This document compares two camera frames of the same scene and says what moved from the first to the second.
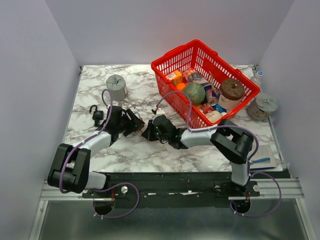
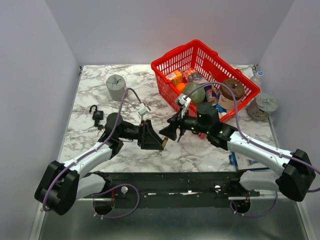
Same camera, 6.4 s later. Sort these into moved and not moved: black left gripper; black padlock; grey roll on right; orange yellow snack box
Moved: black left gripper
Not moved: orange yellow snack box; black padlock; grey roll on right
